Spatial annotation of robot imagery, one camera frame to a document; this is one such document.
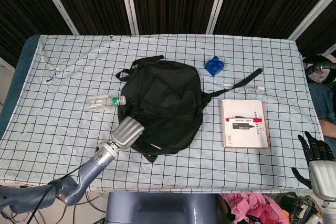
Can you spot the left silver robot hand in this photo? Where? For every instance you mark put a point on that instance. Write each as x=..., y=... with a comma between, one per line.
x=127, y=132

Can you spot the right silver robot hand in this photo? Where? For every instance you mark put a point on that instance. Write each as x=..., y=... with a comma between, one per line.
x=319, y=159

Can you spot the black backpack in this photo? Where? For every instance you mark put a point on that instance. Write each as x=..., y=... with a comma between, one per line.
x=165, y=106

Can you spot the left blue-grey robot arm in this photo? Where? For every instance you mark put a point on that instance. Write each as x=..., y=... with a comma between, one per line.
x=65, y=182

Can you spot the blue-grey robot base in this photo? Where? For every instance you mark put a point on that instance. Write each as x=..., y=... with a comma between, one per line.
x=161, y=208

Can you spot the white book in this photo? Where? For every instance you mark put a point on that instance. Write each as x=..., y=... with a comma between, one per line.
x=245, y=124

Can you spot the clear plastic water bottle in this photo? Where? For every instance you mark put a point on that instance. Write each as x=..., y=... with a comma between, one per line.
x=105, y=101

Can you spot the person in jeans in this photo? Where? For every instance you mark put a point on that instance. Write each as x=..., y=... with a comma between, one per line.
x=323, y=95

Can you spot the checkered white tablecloth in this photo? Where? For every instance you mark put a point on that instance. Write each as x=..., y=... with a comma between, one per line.
x=52, y=119

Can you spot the pink cloth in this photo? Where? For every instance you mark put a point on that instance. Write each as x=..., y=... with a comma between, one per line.
x=252, y=207

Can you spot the red and white marker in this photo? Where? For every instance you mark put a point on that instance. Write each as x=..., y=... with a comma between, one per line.
x=244, y=119

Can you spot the clear glass tube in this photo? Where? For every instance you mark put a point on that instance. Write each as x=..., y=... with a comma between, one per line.
x=241, y=87

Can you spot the blue toy building block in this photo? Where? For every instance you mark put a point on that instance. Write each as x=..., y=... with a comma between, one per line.
x=215, y=65

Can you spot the white partition frame post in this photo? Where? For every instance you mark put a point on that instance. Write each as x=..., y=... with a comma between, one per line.
x=312, y=11
x=218, y=2
x=128, y=2
x=59, y=2

